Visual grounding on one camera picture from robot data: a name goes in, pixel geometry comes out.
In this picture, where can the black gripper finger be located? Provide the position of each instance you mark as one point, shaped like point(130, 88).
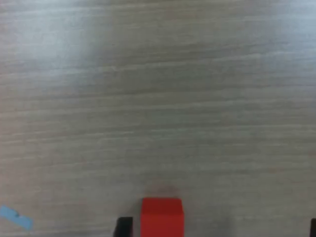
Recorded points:
point(313, 228)
point(123, 228)

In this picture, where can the red cube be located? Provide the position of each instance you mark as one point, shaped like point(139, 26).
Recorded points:
point(161, 219)

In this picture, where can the blue tape piece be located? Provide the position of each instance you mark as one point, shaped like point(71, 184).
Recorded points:
point(17, 218)

